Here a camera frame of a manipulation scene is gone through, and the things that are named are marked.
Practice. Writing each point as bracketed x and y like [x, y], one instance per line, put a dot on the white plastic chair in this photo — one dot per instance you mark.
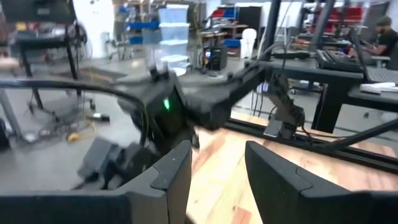
[248, 42]

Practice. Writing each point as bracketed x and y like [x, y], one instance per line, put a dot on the red storage bins shelf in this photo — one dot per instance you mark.
[345, 14]

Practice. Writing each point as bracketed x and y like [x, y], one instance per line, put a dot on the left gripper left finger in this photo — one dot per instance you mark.
[155, 193]

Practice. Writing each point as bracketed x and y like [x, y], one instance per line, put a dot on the white paper stack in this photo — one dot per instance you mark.
[379, 87]

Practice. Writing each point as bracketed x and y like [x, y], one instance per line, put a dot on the black equipment rack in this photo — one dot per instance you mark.
[40, 37]

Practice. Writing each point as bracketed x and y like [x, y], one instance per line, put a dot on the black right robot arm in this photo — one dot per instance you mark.
[217, 93]

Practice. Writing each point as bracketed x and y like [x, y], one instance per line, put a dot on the stack of clear bins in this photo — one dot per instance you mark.
[174, 37]

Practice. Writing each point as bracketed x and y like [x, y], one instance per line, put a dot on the person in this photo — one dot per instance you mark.
[384, 40]

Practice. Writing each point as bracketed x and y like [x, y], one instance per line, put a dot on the black computer blue lights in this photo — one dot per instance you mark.
[216, 56]

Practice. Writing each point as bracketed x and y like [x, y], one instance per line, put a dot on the blue storage bins shelf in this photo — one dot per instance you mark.
[140, 26]

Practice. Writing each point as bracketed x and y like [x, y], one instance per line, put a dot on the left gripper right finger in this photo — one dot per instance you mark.
[295, 196]

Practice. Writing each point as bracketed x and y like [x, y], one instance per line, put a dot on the black keyboard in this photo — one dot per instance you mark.
[337, 60]

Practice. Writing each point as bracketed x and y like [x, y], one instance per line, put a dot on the black plug block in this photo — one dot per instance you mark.
[100, 117]

